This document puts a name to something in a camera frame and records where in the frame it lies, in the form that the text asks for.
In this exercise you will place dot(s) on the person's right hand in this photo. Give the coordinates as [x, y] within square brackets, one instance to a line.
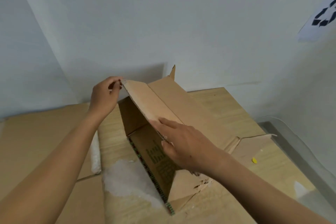
[194, 150]

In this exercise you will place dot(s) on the person's left hand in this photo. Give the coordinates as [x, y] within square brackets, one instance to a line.
[103, 100]

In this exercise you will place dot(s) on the plain brown cardboard box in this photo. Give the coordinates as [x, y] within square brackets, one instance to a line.
[189, 108]
[26, 132]

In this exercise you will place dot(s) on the yellow utility knife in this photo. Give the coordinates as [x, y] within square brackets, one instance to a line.
[254, 160]

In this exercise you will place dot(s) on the person's left forearm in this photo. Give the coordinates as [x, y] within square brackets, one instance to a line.
[47, 168]

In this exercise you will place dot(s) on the person's right forearm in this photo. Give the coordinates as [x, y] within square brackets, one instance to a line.
[270, 195]

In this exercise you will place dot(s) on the light wooden table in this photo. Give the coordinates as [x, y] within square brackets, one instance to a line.
[228, 111]

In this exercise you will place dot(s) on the white paper recycling sign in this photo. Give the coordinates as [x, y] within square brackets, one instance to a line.
[307, 33]

